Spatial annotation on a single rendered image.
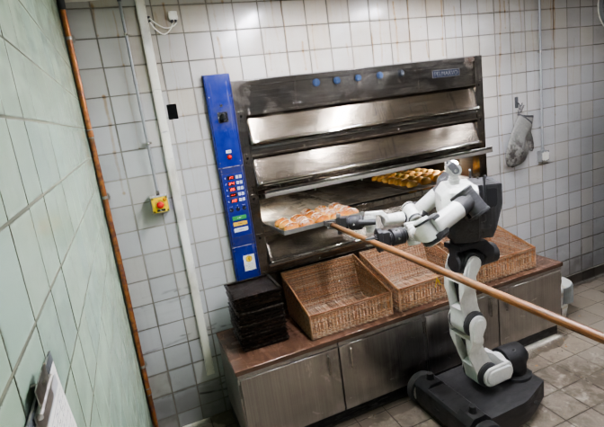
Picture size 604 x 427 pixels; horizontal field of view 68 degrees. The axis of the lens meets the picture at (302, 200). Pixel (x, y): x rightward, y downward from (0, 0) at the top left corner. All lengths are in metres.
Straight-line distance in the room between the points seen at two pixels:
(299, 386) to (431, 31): 2.51
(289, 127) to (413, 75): 1.02
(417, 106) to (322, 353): 1.83
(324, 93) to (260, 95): 0.44
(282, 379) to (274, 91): 1.71
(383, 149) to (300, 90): 0.73
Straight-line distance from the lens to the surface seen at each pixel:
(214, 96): 2.75
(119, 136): 2.72
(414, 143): 3.37
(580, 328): 1.54
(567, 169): 4.50
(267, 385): 2.66
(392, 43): 3.30
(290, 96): 2.93
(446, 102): 3.53
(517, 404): 2.92
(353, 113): 3.10
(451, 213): 2.15
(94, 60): 2.75
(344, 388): 2.88
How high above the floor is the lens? 1.89
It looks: 12 degrees down
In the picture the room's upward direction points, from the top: 8 degrees counter-clockwise
